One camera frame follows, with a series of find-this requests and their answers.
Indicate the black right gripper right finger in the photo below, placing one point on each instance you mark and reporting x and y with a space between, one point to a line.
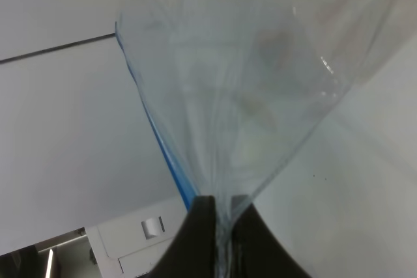
257 253

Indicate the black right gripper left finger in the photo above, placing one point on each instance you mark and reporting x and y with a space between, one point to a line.
193 250

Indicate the clear zip file bag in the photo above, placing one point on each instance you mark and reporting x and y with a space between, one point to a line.
234 88

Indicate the white cabinet with handle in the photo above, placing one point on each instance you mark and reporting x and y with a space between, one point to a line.
131 245

